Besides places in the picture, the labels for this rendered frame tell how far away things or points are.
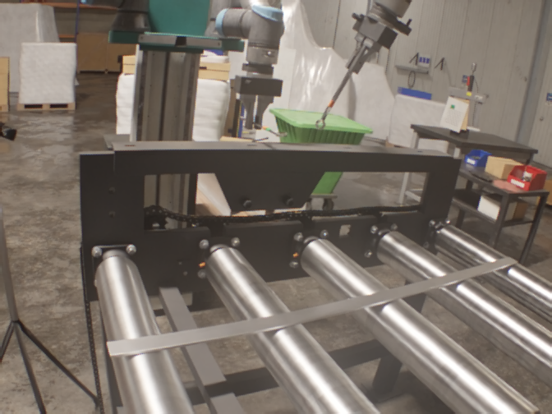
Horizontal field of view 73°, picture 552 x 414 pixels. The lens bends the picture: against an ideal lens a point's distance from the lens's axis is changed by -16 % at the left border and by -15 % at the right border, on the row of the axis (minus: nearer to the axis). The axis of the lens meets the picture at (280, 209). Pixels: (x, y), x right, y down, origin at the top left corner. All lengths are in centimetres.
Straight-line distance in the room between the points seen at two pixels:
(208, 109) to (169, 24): 232
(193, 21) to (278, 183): 126
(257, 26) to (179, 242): 62
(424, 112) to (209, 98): 454
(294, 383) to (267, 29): 88
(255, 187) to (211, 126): 334
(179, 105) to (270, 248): 126
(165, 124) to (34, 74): 689
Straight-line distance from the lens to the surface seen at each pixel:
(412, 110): 794
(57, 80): 909
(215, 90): 444
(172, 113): 238
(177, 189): 245
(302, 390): 79
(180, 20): 226
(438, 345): 95
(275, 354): 85
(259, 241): 128
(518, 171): 391
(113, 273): 103
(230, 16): 129
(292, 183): 125
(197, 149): 110
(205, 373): 95
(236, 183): 118
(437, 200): 169
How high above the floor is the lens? 143
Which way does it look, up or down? 20 degrees down
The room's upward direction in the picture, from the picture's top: 8 degrees clockwise
